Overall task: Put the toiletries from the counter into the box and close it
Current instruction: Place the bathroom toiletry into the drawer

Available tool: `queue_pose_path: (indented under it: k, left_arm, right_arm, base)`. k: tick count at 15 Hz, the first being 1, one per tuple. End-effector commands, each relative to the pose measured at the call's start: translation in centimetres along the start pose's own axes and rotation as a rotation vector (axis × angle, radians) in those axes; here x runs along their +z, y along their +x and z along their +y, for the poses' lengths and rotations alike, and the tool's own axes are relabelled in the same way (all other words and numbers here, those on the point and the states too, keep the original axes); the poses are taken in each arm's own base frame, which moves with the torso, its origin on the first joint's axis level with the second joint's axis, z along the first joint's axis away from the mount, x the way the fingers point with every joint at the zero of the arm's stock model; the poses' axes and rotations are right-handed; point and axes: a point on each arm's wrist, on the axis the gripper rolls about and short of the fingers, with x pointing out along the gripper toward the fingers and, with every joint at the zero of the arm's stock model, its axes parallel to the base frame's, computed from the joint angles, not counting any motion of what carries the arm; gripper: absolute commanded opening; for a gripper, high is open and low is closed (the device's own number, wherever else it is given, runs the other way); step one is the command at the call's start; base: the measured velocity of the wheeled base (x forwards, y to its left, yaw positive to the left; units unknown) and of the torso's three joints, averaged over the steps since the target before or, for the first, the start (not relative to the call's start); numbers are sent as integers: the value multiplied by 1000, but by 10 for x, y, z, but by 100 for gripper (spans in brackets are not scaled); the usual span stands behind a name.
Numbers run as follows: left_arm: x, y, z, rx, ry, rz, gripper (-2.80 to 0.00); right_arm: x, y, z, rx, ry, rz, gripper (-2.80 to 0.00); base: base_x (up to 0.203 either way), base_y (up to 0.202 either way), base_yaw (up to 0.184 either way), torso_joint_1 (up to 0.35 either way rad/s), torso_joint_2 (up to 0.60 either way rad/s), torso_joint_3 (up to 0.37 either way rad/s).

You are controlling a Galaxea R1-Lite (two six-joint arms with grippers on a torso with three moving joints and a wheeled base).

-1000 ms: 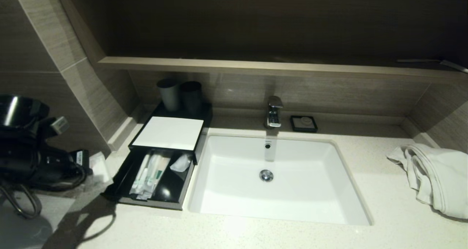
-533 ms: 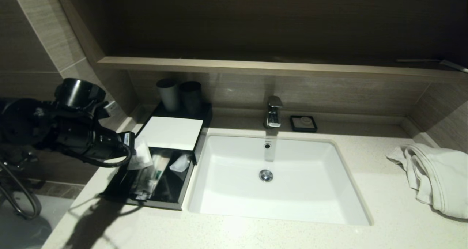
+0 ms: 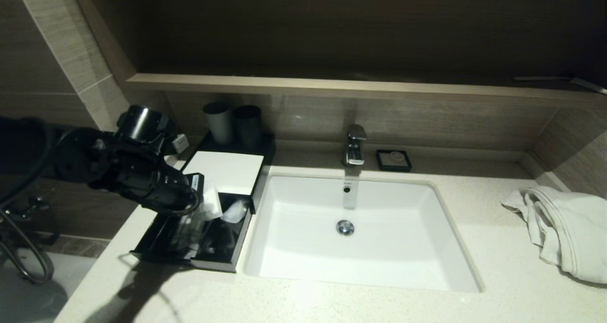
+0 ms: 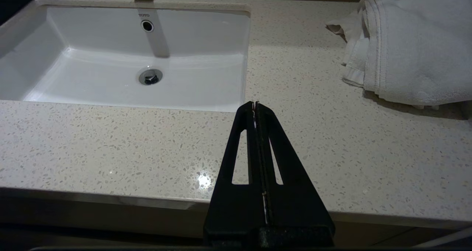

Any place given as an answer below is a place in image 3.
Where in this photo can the black square soap dish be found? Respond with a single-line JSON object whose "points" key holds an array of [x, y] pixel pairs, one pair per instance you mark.
{"points": [[380, 161]]}

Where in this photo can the chrome faucet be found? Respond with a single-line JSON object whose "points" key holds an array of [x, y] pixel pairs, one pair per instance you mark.
{"points": [[354, 145]]}

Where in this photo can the chrome wall fixture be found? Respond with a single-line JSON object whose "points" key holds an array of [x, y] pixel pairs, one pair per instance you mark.
{"points": [[33, 266]]}

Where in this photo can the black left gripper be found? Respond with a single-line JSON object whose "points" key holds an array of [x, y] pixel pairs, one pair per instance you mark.
{"points": [[180, 190]]}

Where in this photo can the black box drawer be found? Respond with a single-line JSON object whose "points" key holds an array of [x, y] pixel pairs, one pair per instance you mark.
{"points": [[225, 247]]}

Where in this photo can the grey tumbler cup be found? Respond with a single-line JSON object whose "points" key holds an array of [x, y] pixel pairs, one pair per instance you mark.
{"points": [[219, 124]]}

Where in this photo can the small white wrapped packet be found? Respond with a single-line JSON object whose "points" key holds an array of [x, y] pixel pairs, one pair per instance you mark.
{"points": [[235, 212]]}

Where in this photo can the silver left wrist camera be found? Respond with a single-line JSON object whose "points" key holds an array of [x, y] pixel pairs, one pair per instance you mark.
{"points": [[180, 143]]}

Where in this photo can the wooden wall shelf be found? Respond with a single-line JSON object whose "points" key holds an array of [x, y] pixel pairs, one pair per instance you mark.
{"points": [[332, 87]]}

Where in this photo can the black tumbler cup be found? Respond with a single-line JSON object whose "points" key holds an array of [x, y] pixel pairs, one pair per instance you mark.
{"points": [[248, 126]]}

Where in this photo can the white folded towel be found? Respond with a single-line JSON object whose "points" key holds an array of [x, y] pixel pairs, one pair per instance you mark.
{"points": [[569, 233]]}

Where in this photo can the white ceramic sink basin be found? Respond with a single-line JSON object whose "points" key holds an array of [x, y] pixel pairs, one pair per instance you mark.
{"points": [[393, 247]]}

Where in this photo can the long clear plastic packet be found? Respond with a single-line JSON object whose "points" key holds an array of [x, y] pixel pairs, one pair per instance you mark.
{"points": [[195, 237]]}

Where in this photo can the round white soap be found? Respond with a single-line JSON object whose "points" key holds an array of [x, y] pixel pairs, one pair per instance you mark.
{"points": [[395, 159]]}

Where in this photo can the chrome sink drain stopper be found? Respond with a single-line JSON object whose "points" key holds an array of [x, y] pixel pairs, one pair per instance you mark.
{"points": [[345, 227]]}

